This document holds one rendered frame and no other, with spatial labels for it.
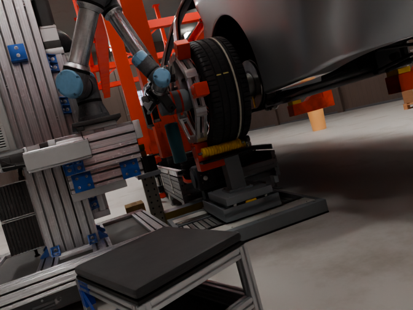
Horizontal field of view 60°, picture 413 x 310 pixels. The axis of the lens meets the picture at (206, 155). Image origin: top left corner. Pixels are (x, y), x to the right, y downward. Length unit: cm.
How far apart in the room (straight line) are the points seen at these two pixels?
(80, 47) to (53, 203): 78
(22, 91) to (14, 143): 26
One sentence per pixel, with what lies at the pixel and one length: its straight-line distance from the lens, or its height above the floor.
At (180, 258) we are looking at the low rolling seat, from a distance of 92.
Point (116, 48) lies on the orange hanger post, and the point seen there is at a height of 192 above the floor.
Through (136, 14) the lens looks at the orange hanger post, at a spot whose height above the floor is 158.
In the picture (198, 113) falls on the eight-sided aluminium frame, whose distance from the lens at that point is 195.
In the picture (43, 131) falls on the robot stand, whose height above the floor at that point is 84.
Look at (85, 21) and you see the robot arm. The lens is 171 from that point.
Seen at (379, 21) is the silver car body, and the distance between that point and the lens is 165.
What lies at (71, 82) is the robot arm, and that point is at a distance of 166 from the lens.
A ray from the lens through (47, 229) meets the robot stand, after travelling 196.
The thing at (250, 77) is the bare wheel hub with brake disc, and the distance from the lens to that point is 235.
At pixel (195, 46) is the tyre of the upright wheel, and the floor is 110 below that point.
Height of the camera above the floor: 63
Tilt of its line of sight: 4 degrees down
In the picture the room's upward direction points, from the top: 15 degrees counter-clockwise
